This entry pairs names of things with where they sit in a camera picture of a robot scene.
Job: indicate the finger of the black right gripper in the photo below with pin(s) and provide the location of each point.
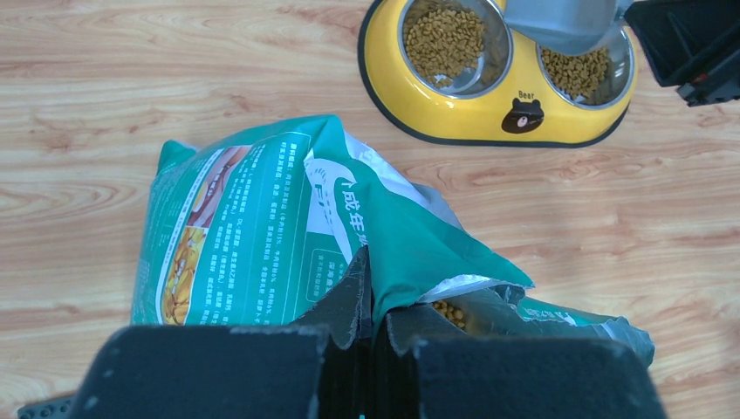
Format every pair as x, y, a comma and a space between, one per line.
691, 45

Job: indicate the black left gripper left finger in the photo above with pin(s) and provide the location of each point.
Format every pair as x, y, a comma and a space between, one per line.
313, 367

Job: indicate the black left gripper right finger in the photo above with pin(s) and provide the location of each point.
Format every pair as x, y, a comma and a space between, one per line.
424, 367

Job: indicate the grey metal scoop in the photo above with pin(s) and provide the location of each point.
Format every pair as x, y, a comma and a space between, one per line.
569, 27

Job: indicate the green pet food bag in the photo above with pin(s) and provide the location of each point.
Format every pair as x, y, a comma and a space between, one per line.
258, 227

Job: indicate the yellow double pet bowl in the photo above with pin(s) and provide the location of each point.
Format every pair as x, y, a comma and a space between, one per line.
507, 97

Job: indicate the brown kibble pet food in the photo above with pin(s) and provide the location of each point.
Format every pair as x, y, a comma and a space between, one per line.
451, 37

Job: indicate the dark grey building plate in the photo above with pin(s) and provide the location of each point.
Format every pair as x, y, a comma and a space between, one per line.
54, 408

